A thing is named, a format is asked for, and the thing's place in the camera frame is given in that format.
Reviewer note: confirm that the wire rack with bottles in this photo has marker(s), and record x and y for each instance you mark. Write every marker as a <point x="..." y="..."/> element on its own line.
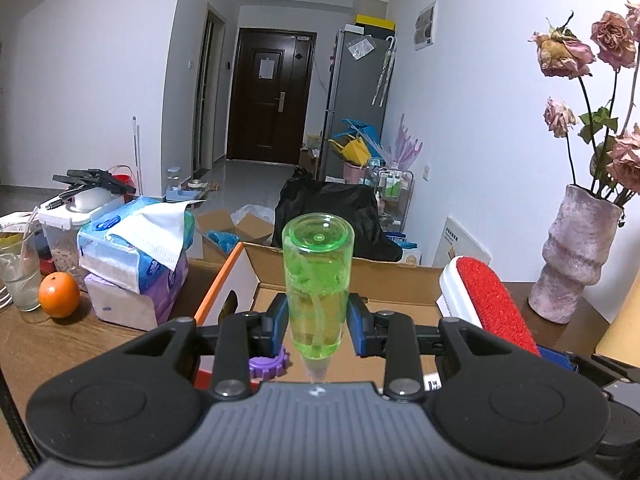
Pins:
<point x="393" y="190"/>

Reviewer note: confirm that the red white lint brush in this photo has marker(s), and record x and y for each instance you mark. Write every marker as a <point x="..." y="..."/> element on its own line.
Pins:
<point x="470" y="290"/>

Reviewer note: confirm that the glass cup with straw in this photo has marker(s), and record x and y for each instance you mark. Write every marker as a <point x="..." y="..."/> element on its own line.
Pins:
<point x="20" y="262"/>

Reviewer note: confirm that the purple gear-shaped lid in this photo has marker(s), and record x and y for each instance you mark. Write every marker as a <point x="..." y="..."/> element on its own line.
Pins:
<point x="262" y="368"/>

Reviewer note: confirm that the yellow blue bags pile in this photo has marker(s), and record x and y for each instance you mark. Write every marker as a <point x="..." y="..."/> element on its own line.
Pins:
<point x="358" y="143"/>

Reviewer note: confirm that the green spray bottle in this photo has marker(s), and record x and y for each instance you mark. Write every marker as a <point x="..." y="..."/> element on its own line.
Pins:
<point x="317" y="257"/>

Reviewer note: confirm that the dark entrance door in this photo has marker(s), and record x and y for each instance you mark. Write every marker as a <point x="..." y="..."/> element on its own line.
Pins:
<point x="270" y="94"/>

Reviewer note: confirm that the orange fruit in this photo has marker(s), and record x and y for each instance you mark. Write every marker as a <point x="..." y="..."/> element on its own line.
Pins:
<point x="59" y="295"/>

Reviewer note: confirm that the purple white tissue pack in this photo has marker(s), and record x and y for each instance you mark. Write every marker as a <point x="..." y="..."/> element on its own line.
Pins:
<point x="139" y="310"/>

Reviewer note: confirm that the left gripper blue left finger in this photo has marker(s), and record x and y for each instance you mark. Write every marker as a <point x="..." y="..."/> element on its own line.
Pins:
<point x="254" y="334"/>

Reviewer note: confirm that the blue tissue pack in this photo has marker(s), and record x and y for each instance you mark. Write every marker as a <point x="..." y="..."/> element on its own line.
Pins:
<point x="135" y="243"/>

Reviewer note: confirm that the black bag on floor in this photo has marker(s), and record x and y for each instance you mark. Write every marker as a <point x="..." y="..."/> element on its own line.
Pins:
<point x="355" y="203"/>

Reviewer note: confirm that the yellow box on refrigerator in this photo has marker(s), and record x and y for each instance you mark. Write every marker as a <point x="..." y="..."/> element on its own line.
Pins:
<point x="376" y="27"/>

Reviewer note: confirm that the black device on container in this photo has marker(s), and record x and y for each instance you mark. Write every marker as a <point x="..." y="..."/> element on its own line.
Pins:
<point x="79" y="181"/>

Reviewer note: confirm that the clear plastic food container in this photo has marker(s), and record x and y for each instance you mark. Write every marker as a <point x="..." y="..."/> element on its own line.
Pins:
<point x="61" y="222"/>

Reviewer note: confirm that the white umbrella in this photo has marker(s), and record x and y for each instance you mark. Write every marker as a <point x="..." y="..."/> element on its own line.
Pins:
<point x="383" y="83"/>

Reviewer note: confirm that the grey refrigerator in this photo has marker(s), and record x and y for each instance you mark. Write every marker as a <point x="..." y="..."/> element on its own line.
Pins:
<point x="357" y="63"/>

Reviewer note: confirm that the pink ceramic vase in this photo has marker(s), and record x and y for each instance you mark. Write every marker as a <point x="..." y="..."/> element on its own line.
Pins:
<point x="578" y="244"/>

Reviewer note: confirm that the red cardboard box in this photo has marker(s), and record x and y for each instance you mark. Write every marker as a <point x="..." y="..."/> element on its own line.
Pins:
<point x="256" y="274"/>

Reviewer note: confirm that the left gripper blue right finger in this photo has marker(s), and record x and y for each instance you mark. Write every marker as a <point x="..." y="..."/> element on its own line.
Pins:
<point x="371" y="332"/>

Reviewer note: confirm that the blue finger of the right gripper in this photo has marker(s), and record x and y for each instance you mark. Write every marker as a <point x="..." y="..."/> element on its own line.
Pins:
<point x="559" y="358"/>

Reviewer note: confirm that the yellow thermos jug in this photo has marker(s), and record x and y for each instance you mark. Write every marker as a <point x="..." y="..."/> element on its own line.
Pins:
<point x="621" y="341"/>

